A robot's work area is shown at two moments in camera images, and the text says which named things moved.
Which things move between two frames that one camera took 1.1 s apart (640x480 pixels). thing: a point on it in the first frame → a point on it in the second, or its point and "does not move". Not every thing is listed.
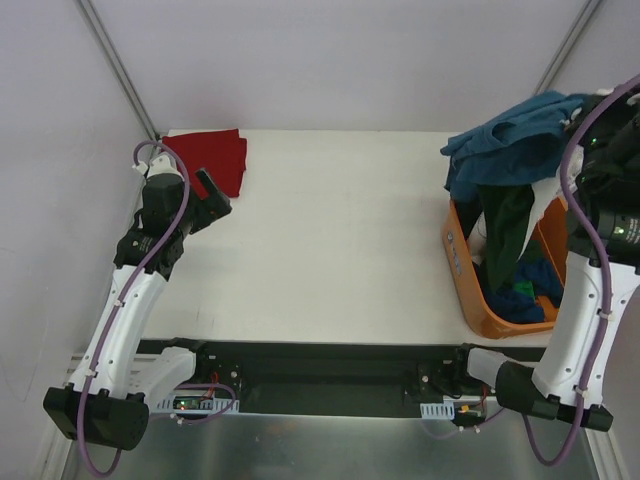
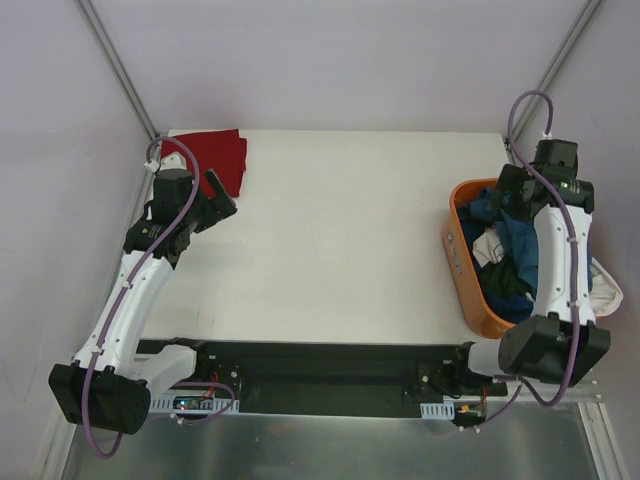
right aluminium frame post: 574,36 does not move
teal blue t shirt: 516,148 → 518,239
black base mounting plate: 329,377 does not move
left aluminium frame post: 117,65 does not move
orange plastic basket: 550,230 does not move
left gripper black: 210,201 does not move
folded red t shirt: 222,153 does not move
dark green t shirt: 506,210 → 503,278
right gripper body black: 601,128 → 507,182
